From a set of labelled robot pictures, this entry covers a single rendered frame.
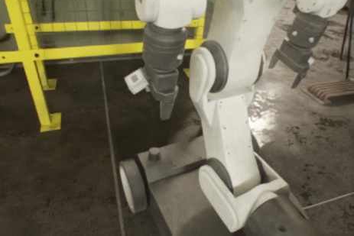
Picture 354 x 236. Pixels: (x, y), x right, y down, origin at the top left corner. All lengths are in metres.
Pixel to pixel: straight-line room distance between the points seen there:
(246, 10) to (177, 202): 0.62
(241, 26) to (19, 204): 1.04
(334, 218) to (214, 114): 0.74
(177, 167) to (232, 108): 0.34
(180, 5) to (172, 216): 0.63
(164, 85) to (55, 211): 0.75
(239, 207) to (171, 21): 0.48
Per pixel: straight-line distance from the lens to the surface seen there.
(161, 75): 0.52
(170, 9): 0.46
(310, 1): 0.73
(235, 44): 0.60
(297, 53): 0.80
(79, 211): 1.10
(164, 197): 0.89
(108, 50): 1.33
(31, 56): 1.35
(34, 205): 1.18
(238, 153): 0.76
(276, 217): 0.69
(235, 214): 0.71
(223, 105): 0.71
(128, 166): 0.94
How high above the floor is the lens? 0.89
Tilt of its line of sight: 33 degrees down
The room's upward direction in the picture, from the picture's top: 4 degrees clockwise
